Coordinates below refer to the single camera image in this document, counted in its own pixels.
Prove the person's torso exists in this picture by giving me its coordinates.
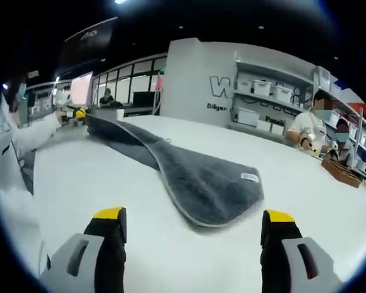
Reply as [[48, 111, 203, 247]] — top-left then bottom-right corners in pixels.
[[0, 94, 47, 277]]

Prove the computer monitor pink screen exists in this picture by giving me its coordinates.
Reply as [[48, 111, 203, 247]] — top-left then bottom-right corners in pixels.
[[70, 74, 93, 105]]

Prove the grey reception desk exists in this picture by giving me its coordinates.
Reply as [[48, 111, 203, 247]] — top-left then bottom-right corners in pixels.
[[93, 103, 157, 119]]

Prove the grey towel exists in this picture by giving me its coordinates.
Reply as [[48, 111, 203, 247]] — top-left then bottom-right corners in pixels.
[[84, 114, 265, 228]]

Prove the black hanging sign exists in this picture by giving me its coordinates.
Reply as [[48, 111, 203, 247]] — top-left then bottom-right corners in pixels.
[[62, 16, 116, 76]]

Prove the brown wooden box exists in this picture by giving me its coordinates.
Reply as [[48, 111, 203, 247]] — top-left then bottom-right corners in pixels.
[[321, 158, 364, 188]]

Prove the group of white storage boxes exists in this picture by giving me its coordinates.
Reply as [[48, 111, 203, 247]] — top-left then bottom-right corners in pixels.
[[237, 78, 293, 134]]

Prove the person's masked head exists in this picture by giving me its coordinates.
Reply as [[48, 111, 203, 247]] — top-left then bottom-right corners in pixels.
[[5, 73, 29, 111]]

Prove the metal rack shelf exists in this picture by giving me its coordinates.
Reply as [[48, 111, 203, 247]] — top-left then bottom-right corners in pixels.
[[314, 65, 366, 175]]

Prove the black monitor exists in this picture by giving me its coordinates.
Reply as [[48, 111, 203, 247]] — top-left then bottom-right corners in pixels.
[[132, 91, 156, 108]]

